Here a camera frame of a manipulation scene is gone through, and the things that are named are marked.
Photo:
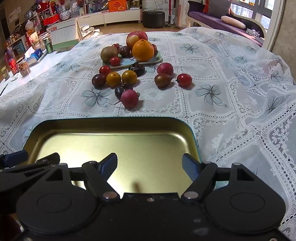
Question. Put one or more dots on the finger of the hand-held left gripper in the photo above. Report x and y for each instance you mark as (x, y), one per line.
(30, 166)
(13, 158)

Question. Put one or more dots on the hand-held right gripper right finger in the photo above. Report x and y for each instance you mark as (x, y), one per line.
(189, 165)

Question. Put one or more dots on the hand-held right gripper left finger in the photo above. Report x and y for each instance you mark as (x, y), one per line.
(109, 163)

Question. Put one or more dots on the gold metal tin tray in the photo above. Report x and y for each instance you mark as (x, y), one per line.
(111, 141)

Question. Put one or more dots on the dark wrinkled fruit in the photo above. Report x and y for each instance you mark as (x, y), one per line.
(138, 68)
(120, 89)

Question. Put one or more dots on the dark purple cherry tomato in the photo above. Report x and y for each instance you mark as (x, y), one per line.
(99, 80)

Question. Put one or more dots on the yellow cherry tomato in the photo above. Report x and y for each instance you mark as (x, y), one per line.
(113, 79)
(129, 77)

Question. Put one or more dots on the red cherry tomato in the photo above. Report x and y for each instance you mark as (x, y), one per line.
(115, 61)
(184, 80)
(105, 70)

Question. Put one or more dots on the black pen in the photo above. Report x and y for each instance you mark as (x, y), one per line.
(4, 89)

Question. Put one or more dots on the white lace floral tablecloth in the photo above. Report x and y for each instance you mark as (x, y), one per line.
(231, 104)

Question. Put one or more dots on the small pale jar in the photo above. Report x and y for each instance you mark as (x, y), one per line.
(5, 73)

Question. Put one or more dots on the brown plum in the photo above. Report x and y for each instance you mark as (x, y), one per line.
(163, 80)

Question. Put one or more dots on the clear snack jar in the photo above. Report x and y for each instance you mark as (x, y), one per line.
(23, 69)

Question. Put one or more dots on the blue tissue box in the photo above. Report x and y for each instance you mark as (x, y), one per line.
(34, 55)

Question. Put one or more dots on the brown kiwi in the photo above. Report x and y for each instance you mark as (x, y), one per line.
(108, 53)

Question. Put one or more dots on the dark purple plum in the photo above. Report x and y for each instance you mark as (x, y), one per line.
(124, 52)

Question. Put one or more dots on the pale green rectangular plate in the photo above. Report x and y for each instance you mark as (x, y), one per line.
(152, 59)

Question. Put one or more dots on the orange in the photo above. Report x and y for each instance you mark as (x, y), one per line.
(143, 51)

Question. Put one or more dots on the small red cherry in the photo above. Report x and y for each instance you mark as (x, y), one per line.
(115, 46)

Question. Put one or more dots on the green drink can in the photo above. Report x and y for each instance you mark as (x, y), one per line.
(48, 46)

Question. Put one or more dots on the small red fruit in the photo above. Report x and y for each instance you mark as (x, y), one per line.
(155, 48)

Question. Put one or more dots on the red apple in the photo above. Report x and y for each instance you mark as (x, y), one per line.
(134, 37)

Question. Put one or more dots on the desk calendar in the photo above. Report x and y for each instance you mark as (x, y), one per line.
(63, 34)

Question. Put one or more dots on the stack of books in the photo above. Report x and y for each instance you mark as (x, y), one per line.
(89, 31)

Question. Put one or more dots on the red box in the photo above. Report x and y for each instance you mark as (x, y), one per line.
(50, 20)

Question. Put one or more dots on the white low cabinet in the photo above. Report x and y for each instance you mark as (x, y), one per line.
(115, 18)

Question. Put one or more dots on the purple sofa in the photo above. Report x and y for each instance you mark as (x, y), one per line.
(208, 17)

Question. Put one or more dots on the white oblong pillow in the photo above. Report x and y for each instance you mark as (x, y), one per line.
(233, 22)

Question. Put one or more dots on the black round ottoman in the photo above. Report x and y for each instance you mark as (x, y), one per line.
(153, 19)

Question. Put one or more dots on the blue and white vase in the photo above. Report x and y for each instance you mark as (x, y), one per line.
(64, 14)

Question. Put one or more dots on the upright vacuum cleaner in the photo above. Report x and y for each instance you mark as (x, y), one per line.
(170, 14)

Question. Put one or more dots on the orange cardboard box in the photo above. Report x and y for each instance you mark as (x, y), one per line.
(117, 5)

